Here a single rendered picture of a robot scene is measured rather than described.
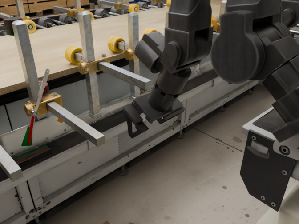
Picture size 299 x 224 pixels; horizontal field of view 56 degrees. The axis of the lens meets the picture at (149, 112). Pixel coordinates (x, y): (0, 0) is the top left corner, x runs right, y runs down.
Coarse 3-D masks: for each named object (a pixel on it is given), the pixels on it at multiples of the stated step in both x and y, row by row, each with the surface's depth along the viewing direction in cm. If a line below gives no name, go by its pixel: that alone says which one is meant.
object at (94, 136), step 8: (48, 104) 106; (56, 104) 106; (56, 112) 103; (64, 112) 101; (64, 120) 100; (72, 120) 96; (80, 120) 96; (80, 128) 92; (88, 128) 92; (88, 136) 90; (96, 136) 88; (104, 136) 88; (96, 144) 88
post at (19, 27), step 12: (12, 24) 91; (24, 24) 92; (24, 36) 93; (24, 48) 94; (24, 60) 96; (24, 72) 99; (36, 72) 100; (36, 84) 102; (36, 96) 104; (36, 120) 109
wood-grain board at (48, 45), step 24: (216, 0) 304; (72, 24) 204; (96, 24) 204; (120, 24) 204; (144, 24) 204; (0, 48) 154; (48, 48) 154; (96, 48) 154; (0, 72) 123; (72, 72) 129
